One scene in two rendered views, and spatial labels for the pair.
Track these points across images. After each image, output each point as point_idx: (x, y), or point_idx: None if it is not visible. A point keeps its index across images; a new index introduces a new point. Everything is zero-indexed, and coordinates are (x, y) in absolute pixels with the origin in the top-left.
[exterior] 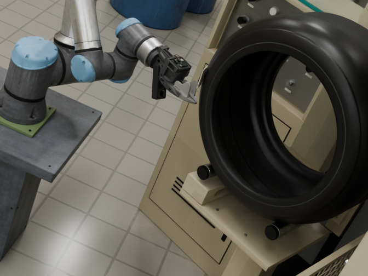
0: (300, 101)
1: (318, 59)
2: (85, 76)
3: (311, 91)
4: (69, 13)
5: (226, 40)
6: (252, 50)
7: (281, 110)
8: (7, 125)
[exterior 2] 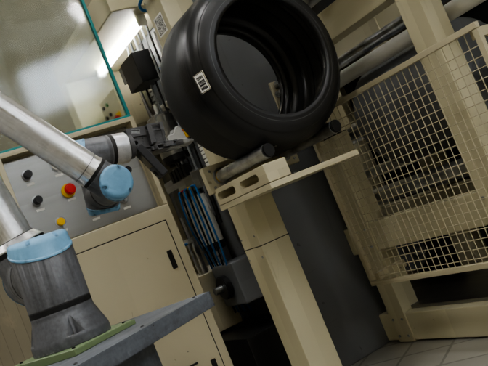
0: (144, 202)
1: None
2: (131, 178)
3: (142, 186)
4: (3, 207)
5: (186, 43)
6: (218, 19)
7: (145, 217)
8: (110, 333)
